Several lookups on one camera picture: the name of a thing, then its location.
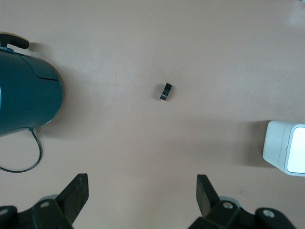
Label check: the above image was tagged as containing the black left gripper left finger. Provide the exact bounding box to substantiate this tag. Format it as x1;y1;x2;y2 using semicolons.
32;173;90;229

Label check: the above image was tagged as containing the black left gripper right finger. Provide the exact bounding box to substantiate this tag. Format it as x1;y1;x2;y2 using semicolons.
190;174;240;229

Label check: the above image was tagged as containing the small white lidded bin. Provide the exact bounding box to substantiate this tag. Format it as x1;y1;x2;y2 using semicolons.
262;120;305;177

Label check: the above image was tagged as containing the dark teal pedal bin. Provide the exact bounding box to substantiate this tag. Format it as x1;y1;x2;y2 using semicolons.
0;32;63;138

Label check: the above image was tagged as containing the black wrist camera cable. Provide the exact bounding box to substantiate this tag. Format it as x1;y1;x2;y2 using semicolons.
0;127;43;173

